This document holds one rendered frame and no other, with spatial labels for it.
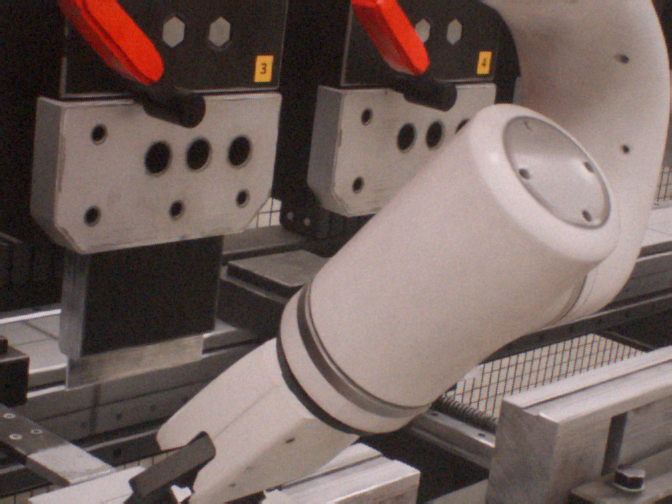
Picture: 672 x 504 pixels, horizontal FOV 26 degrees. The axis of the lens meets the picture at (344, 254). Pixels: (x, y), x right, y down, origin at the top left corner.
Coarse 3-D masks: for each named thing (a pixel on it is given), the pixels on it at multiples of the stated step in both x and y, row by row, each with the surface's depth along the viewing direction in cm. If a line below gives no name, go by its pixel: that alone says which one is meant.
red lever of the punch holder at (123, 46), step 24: (72, 0) 64; (96, 0) 64; (96, 24) 65; (120, 24) 66; (96, 48) 67; (120, 48) 66; (144, 48) 67; (120, 72) 68; (144, 72) 67; (144, 96) 71; (168, 96) 70; (192, 96) 70; (168, 120) 70; (192, 120) 70
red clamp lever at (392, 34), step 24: (360, 0) 79; (384, 0) 79; (384, 24) 80; (408, 24) 81; (384, 48) 82; (408, 48) 81; (408, 72) 83; (408, 96) 86; (432, 96) 84; (456, 96) 85
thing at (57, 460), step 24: (0, 336) 100; (0, 360) 99; (24, 360) 100; (0, 384) 99; (24, 384) 101; (0, 408) 96; (0, 432) 92; (24, 432) 92; (48, 432) 93; (24, 456) 89; (48, 456) 89; (72, 456) 90; (72, 480) 86
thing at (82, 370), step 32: (96, 256) 78; (128, 256) 79; (160, 256) 81; (192, 256) 83; (64, 288) 79; (96, 288) 78; (128, 288) 80; (160, 288) 82; (192, 288) 84; (64, 320) 79; (96, 320) 79; (128, 320) 81; (160, 320) 83; (192, 320) 84; (64, 352) 80; (96, 352) 80; (128, 352) 83; (160, 352) 84; (192, 352) 86
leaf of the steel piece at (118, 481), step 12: (132, 468) 90; (96, 480) 87; (108, 480) 88; (120, 480) 88; (60, 492) 85; (72, 492) 85; (84, 492) 86; (96, 492) 86; (108, 492) 86; (120, 492) 86; (132, 492) 86
